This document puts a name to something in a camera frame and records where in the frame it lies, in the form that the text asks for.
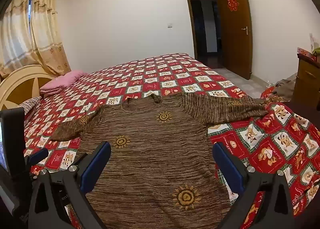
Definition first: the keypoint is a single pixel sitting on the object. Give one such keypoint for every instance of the wooden cabinet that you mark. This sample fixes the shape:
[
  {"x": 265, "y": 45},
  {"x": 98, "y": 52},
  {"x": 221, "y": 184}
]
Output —
[{"x": 308, "y": 78}]

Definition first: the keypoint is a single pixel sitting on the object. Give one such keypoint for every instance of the red paper door decoration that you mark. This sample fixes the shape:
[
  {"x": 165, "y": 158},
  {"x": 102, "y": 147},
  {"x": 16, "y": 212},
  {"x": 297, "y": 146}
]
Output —
[{"x": 232, "y": 3}]

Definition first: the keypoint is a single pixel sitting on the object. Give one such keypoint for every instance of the red box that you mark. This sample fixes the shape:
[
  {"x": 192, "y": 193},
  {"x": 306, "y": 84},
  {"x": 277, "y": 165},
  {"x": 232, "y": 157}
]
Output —
[{"x": 306, "y": 53}]

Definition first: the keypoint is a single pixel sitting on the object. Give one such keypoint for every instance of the brown wooden door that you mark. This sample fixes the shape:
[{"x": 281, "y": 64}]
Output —
[{"x": 235, "y": 48}]

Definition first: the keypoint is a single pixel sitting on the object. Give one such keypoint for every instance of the cream wooden headboard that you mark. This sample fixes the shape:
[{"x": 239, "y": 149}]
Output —
[{"x": 22, "y": 86}]

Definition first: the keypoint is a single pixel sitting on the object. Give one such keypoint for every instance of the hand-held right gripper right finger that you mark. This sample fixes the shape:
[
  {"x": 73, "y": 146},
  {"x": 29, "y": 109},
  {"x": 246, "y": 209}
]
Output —
[{"x": 228, "y": 169}]

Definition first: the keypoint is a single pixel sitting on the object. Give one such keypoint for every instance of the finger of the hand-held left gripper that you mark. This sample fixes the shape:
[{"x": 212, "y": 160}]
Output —
[{"x": 37, "y": 156}]

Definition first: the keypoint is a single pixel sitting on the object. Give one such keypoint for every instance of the brown cloth on floor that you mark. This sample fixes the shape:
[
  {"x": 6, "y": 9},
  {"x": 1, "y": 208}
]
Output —
[{"x": 285, "y": 88}]

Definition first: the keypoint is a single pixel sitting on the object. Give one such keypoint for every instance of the wall sticker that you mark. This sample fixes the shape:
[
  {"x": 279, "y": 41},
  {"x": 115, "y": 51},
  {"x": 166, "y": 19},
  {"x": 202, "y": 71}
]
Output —
[{"x": 311, "y": 41}]

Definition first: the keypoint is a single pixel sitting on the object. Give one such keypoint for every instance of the red printed bedspread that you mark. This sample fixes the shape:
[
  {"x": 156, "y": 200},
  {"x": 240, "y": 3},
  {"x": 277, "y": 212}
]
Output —
[{"x": 150, "y": 73}]

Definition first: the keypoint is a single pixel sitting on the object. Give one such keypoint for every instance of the pink folded blanket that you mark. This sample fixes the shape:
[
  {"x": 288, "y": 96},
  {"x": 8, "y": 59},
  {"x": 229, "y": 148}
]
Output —
[{"x": 61, "y": 81}]

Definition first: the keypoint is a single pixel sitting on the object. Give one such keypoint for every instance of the cream patterned curtain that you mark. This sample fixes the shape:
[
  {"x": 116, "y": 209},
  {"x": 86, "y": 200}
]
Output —
[{"x": 42, "y": 23}]

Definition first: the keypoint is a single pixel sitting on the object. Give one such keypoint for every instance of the green object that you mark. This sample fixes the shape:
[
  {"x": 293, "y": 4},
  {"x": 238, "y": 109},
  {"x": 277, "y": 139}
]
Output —
[{"x": 317, "y": 50}]

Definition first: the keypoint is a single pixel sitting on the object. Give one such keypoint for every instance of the brown door frame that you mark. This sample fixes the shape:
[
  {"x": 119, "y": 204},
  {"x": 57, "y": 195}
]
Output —
[{"x": 190, "y": 18}]

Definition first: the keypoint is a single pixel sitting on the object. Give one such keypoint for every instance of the striped pillow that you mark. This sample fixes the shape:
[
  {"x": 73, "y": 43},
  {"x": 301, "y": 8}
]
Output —
[{"x": 30, "y": 105}]

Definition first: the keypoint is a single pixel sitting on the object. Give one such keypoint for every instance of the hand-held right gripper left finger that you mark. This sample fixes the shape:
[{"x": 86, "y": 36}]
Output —
[{"x": 96, "y": 166}]

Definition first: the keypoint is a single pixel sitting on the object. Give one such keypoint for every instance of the brown knitted sweater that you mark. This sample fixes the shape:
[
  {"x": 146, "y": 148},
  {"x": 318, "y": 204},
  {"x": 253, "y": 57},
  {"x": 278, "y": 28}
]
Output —
[{"x": 155, "y": 149}]

